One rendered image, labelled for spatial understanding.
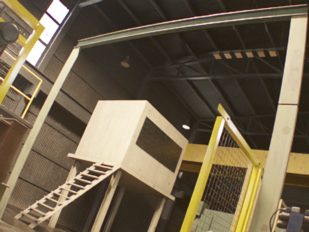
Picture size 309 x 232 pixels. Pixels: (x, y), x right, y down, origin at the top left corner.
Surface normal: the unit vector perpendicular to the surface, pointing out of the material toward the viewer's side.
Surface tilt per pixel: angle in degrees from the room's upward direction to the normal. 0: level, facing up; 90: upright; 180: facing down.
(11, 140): 90
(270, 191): 90
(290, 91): 90
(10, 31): 90
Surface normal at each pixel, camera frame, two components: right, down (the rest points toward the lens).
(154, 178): 0.79, 0.04
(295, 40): -0.52, -0.48
